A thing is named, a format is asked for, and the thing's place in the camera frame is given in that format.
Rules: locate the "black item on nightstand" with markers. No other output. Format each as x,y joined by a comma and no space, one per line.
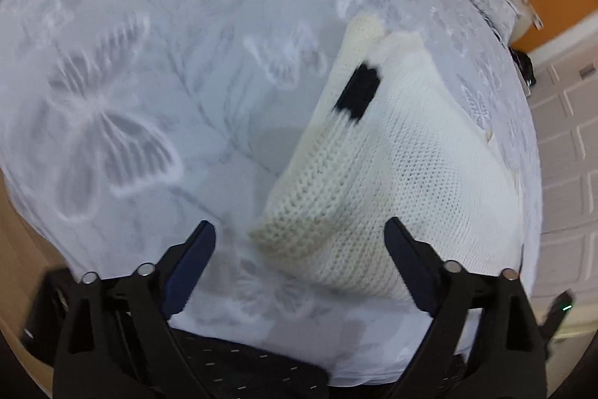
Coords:
524,65

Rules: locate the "white wardrobe doors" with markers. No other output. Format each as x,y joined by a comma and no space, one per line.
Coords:
563,104

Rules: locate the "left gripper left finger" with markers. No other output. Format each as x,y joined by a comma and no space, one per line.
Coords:
116,341

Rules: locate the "grey butterfly bedspread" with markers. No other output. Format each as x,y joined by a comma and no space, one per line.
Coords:
124,123

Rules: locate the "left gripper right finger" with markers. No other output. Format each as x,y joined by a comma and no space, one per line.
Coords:
506,359

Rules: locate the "red white black knit sweater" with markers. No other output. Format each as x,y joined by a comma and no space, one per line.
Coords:
387,140

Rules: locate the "black dotted trousers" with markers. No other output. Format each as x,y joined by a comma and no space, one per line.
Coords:
225,369

